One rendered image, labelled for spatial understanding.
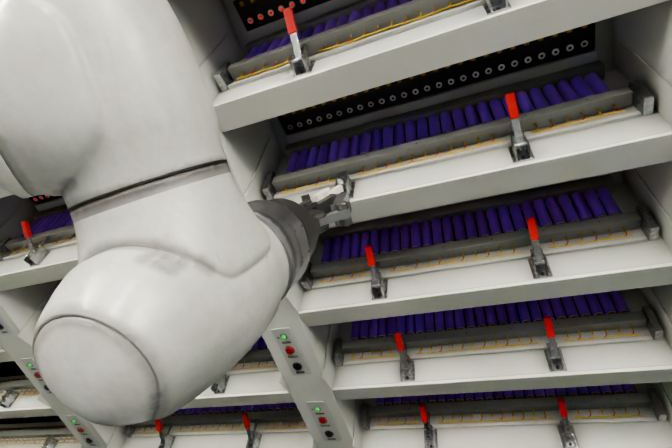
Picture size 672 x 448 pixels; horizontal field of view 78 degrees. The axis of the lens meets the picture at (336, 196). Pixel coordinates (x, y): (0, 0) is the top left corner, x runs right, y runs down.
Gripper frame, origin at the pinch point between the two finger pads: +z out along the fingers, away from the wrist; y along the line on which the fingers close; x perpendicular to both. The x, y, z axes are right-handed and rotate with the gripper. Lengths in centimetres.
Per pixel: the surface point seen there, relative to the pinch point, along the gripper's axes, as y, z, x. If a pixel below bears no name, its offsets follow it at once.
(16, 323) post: -86, 10, -14
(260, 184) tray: -15.7, 11.2, 3.9
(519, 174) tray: 25.7, 7.5, -3.1
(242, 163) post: -16.0, 7.7, 8.2
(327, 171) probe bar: -3.2, 12.0, 3.3
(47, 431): -116, 27, -55
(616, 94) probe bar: 40.4, 12.6, 4.3
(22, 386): -110, 21, -36
